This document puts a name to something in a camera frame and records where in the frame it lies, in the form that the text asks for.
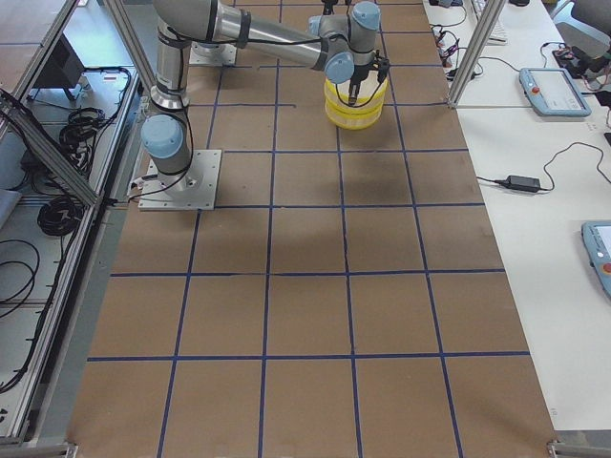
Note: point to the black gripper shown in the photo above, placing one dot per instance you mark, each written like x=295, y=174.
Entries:
x=354, y=79

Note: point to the blue teach pendant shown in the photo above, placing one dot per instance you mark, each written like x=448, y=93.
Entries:
x=552, y=92
x=596, y=239

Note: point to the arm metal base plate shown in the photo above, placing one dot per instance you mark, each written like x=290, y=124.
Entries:
x=197, y=190
x=212, y=55

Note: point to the white keyboard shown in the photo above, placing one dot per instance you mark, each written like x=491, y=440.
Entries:
x=487, y=15

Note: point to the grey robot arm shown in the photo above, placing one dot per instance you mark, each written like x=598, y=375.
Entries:
x=267, y=89

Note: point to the black power brick with cable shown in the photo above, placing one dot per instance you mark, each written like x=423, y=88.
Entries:
x=532, y=185

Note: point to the red black wired device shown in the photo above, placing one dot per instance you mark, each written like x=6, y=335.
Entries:
x=448, y=47

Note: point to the blue teach pendant upper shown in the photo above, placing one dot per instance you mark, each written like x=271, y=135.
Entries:
x=552, y=92

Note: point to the blue teach pendant lower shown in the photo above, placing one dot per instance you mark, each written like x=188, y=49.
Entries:
x=596, y=239

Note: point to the aluminium frame rail left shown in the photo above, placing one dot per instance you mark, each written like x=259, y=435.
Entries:
x=58, y=242

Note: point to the aluminium frame post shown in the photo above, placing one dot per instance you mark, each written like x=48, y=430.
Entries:
x=467, y=65

